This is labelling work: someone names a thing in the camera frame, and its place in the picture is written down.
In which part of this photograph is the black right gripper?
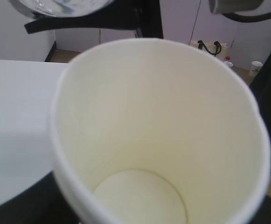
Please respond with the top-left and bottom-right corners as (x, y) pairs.
(24, 0), (164, 39)

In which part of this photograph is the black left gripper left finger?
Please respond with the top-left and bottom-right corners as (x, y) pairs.
(0, 172), (80, 224)

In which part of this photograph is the clear green-label water bottle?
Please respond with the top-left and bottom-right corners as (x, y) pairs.
(9, 0), (113, 19)

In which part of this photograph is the white paper cup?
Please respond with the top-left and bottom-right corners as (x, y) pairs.
(48, 38), (271, 224)

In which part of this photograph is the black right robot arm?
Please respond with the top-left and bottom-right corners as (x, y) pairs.
(25, 0), (271, 138)

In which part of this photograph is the red-capped bottle on floor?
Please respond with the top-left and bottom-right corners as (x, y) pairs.
(223, 56), (233, 68)

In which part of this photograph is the white cup on floor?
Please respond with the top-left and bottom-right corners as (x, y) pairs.
(249, 61), (263, 77)

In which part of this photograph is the beige bag with black handles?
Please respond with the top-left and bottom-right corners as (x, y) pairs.
(190, 40), (229, 61)

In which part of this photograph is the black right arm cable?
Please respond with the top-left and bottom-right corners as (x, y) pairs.
(221, 7), (271, 23)

